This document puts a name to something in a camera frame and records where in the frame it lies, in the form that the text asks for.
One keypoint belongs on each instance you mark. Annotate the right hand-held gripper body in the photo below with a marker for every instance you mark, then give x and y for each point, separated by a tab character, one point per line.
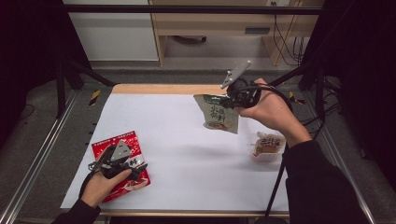
236	73

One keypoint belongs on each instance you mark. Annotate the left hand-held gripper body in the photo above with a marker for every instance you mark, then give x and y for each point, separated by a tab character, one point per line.
120	152

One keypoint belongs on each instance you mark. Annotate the green and beige sauce packet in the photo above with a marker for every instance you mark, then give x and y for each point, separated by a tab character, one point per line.
218	116

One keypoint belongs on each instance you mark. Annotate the red sauce packet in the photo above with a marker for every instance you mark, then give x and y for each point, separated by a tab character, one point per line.
102	149

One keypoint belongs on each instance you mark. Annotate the white and red spout pouch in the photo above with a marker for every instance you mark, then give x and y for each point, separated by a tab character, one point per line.
269	146

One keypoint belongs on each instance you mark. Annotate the clear plastic container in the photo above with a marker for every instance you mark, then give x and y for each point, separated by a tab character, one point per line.
267	158

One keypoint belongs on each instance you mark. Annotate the person's left hand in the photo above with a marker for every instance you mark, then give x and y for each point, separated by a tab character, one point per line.
96	189

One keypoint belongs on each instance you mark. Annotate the person's right hand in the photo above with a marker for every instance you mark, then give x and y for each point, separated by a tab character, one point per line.
274	115

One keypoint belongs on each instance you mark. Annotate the white paper sheet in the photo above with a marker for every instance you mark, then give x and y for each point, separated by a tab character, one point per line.
186	161

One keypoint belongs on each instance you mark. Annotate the wooden desk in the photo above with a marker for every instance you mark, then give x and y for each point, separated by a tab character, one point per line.
218	23

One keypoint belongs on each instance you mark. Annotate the black stand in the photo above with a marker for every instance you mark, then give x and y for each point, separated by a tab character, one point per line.
319	93
62	90

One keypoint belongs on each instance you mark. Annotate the white cabinet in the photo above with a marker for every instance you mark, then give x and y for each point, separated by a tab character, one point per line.
115	34

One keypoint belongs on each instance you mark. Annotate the black curtain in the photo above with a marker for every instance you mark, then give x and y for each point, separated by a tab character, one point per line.
28	56
364	77

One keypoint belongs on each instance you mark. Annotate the black horizontal frame bar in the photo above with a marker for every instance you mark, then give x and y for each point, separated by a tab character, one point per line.
186	9

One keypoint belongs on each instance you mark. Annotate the aluminium frame rail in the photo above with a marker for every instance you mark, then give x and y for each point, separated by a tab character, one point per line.
339	158
34	168

